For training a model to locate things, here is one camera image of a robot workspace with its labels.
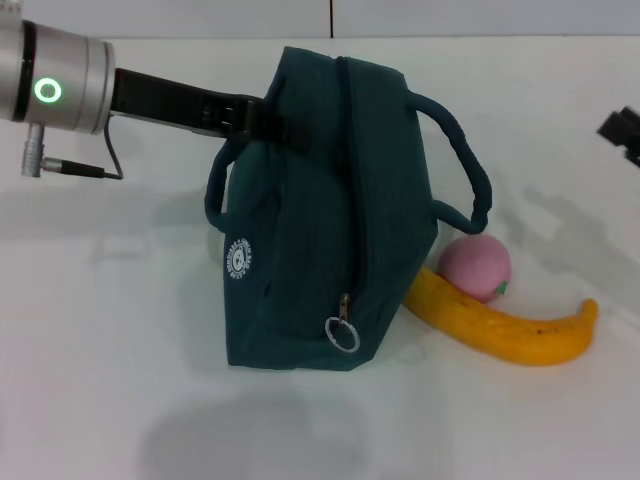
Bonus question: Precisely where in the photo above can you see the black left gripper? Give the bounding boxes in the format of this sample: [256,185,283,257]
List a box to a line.
[110,68,310,150]

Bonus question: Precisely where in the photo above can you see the dark teal lunch bag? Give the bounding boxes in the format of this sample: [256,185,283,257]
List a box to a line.
[202,45,494,372]

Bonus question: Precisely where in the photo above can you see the yellow banana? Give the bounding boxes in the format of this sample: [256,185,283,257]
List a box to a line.
[402,267,600,366]

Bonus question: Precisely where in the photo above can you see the pink toy peach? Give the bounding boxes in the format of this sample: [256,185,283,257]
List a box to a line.
[438,237,512,304]

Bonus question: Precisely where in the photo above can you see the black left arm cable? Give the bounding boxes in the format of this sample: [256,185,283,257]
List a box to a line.
[42,112,124,181]

